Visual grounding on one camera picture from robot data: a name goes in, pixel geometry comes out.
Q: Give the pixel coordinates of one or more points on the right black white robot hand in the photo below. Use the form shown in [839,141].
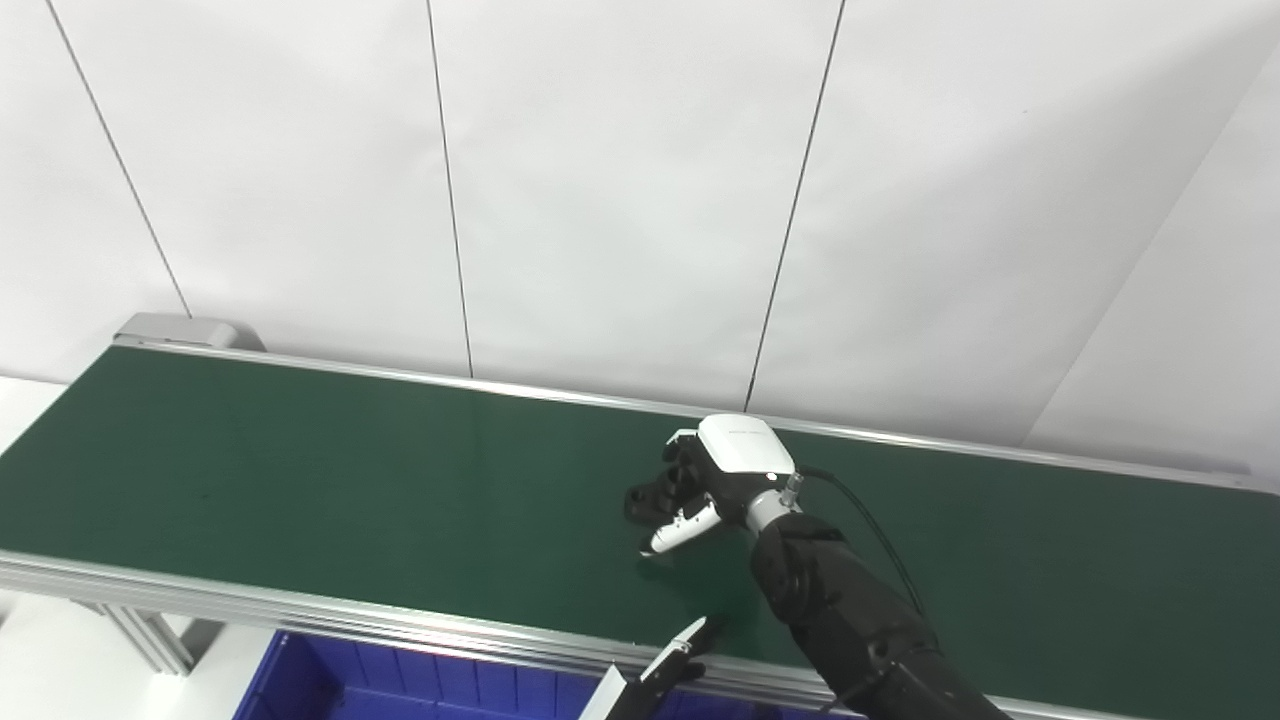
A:
[745,450]

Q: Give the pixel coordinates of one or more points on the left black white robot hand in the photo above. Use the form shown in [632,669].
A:
[640,695]

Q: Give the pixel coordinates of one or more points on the black flanged metal part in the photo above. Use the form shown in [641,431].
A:
[650,500]

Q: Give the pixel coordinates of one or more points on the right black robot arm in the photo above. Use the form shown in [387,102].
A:
[850,620]

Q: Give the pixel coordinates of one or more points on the blue plastic bin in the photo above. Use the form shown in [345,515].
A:
[400,690]

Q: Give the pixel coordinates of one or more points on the green conveyor belt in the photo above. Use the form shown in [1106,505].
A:
[350,480]
[300,605]

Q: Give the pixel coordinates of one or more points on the aluminium conveyor leg strut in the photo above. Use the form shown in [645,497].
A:
[150,640]

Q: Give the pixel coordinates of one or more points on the grey conveyor motor housing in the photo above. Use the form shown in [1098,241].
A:
[180,330]

